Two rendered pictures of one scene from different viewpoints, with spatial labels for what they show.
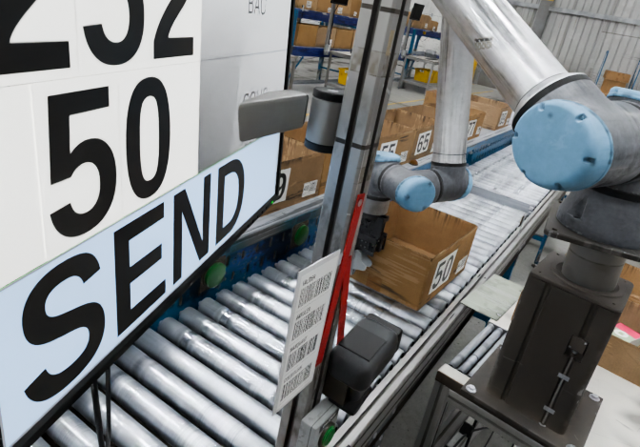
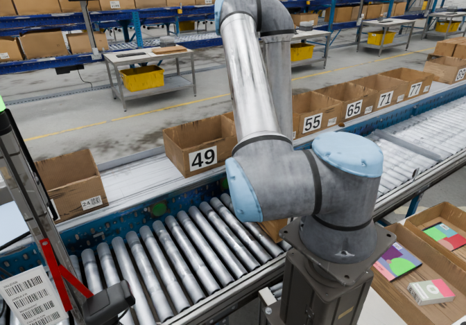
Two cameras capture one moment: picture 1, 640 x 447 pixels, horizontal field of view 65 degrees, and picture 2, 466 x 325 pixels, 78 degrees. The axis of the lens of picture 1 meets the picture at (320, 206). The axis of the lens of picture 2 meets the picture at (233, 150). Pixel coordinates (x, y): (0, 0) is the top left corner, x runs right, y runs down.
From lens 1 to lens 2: 0.76 m
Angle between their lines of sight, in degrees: 27
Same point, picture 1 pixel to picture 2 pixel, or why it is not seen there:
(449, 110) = not seen: hidden behind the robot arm
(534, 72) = (242, 129)
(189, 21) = not seen: outside the picture
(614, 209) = (316, 229)
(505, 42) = (236, 102)
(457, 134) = not seen: hidden behind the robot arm
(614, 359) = (404, 312)
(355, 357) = (87, 311)
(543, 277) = (290, 259)
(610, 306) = (321, 296)
